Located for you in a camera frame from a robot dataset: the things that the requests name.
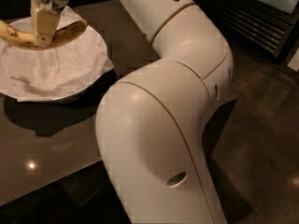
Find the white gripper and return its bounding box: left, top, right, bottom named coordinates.
left=30, top=0, right=69, bottom=47

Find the yellow spotted banana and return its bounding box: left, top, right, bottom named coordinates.
left=0, top=20, right=88, bottom=50

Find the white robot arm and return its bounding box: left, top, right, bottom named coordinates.
left=95, top=0, right=234, bottom=224

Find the white bowl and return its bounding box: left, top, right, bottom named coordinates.
left=0, top=16, right=108, bottom=104

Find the white paper liner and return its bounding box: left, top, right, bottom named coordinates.
left=0, top=6, right=115, bottom=103

